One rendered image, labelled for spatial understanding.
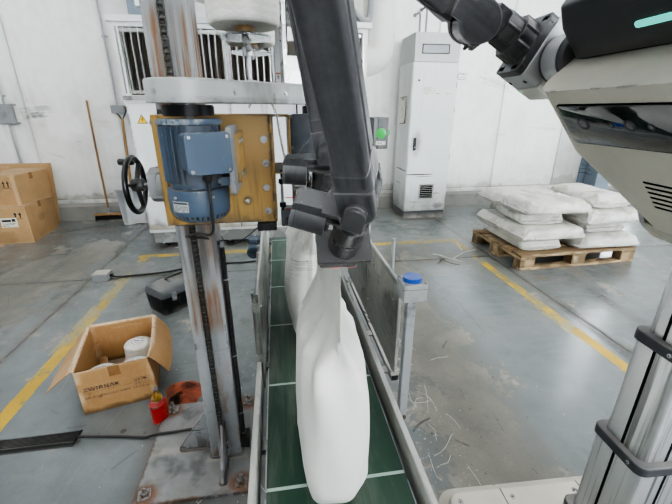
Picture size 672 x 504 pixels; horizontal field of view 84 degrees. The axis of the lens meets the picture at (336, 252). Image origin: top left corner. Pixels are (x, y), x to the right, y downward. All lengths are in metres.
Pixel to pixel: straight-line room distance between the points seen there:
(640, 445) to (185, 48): 1.41
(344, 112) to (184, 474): 1.58
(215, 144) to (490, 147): 5.34
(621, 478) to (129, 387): 1.91
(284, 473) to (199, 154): 0.90
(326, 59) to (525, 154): 5.96
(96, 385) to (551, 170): 6.16
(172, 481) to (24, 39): 5.07
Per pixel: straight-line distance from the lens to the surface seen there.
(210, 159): 0.90
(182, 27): 1.23
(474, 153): 5.90
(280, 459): 1.28
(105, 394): 2.19
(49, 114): 5.80
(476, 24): 0.87
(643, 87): 0.66
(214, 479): 1.75
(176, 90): 0.94
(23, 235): 5.23
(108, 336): 2.50
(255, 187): 1.16
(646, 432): 1.01
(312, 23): 0.41
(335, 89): 0.44
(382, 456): 1.28
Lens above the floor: 1.35
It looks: 21 degrees down
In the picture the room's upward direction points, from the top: straight up
